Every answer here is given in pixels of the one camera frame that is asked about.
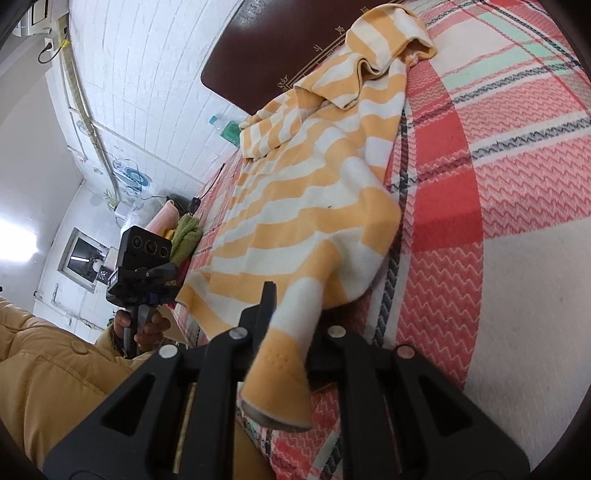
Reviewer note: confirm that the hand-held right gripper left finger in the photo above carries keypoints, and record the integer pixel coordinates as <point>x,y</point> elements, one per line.
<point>220,364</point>

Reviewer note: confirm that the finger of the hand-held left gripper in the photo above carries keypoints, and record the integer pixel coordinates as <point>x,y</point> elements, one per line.
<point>165,282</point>

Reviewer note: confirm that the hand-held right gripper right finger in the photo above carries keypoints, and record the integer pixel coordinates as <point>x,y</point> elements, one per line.
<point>364,374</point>

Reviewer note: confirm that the orange white striped sweater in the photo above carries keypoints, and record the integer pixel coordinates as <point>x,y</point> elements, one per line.
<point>300,207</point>

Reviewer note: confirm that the person's left forearm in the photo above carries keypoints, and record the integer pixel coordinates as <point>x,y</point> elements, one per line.
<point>55,392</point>

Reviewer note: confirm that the person's left hand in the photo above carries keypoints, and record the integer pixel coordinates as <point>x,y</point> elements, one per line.
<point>150,330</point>

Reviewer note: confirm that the green cloth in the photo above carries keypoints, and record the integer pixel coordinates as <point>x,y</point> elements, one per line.
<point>187,237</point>

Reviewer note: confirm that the window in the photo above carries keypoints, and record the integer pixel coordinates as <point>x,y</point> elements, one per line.
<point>81,259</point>

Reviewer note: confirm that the pink cloth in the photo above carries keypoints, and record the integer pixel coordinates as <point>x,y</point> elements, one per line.
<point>161,218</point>

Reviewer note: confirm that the small green plant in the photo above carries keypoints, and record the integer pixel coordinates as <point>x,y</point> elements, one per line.
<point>111,199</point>

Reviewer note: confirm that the clear water bottle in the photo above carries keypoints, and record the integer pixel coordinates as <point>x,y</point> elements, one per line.
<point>216,122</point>

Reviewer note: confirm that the red plaid blanket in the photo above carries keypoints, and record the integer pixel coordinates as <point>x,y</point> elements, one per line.
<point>475,217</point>

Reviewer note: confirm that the dark brown headboard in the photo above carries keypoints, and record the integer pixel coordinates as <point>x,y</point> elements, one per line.
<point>277,46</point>

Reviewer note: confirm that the white air conditioner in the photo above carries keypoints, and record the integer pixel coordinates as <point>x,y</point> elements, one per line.
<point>34,18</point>

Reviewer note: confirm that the round blue wall sticker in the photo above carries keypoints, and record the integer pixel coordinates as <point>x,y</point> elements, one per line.
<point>133,174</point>

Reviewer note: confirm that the white wall pipe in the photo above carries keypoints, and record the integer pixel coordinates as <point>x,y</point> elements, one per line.
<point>87,115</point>

